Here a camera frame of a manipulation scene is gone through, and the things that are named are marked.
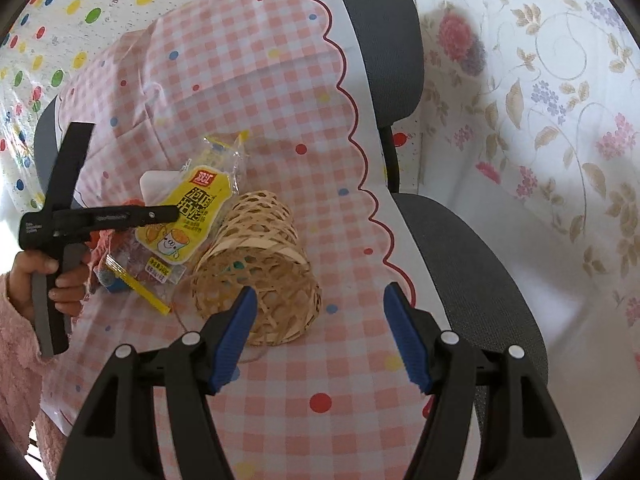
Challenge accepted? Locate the pink fuzzy sleeve forearm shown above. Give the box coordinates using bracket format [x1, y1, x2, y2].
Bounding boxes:
[0, 274, 67, 479]

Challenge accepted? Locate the person's left hand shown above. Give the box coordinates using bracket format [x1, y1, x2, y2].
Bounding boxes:
[6, 250, 90, 323]

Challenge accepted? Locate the orange red wrapper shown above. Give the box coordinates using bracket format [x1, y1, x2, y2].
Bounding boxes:
[87, 228, 131, 271]

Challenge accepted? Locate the blue white small package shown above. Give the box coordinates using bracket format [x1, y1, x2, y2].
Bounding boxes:
[93, 262, 130, 294]

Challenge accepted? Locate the yellow snack bag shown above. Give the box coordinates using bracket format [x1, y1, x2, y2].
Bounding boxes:
[104, 130, 250, 314]

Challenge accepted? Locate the white sponge block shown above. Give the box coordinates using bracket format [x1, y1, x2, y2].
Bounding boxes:
[139, 170, 186, 206]

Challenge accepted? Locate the black office chair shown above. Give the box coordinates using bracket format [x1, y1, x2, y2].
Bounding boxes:
[31, 0, 549, 441]

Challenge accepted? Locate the woven bamboo basket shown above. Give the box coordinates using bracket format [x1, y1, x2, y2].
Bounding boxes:
[191, 191, 321, 347]

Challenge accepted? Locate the polka dot sheet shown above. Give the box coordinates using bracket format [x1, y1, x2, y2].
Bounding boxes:
[1, 0, 190, 212]

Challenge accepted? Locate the pink checkered cloth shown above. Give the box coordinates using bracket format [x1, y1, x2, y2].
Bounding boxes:
[41, 0, 435, 479]

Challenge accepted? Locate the floral curtain sheet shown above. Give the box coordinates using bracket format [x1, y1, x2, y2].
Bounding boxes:
[394, 0, 640, 411]

